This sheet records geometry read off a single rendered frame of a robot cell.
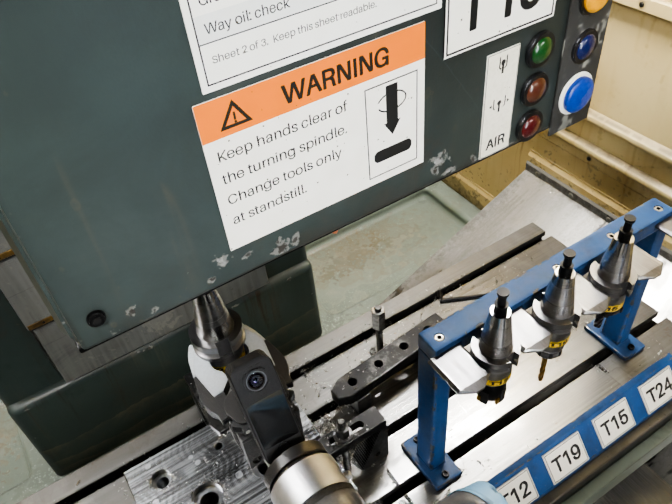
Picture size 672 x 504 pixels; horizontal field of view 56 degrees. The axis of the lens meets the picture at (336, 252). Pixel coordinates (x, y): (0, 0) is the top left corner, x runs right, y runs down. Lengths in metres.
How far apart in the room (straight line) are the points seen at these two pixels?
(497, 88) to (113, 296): 0.30
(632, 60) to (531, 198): 0.45
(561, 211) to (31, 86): 1.48
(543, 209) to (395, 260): 0.46
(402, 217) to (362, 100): 1.62
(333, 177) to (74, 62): 0.18
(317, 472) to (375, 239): 1.35
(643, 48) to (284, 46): 1.14
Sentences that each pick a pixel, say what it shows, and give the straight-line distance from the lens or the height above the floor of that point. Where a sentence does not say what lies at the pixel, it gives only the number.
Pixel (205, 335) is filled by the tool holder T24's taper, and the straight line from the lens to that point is 0.74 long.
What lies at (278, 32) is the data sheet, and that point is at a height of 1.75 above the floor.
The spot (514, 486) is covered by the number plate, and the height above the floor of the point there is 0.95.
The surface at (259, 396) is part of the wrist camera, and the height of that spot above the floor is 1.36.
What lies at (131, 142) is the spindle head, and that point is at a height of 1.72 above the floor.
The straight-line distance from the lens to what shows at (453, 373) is 0.84.
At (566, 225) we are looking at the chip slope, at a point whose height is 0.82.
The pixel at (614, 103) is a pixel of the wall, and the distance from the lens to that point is 1.52.
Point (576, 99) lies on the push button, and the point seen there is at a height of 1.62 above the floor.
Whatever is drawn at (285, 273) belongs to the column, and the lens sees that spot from 1.45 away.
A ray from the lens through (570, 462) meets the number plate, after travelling 1.13.
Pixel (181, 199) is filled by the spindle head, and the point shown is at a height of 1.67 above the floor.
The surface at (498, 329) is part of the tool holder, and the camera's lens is 0.81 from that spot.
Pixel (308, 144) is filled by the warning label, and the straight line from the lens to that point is 0.40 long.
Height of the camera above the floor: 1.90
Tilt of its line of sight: 43 degrees down
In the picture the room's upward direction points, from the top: 7 degrees counter-clockwise
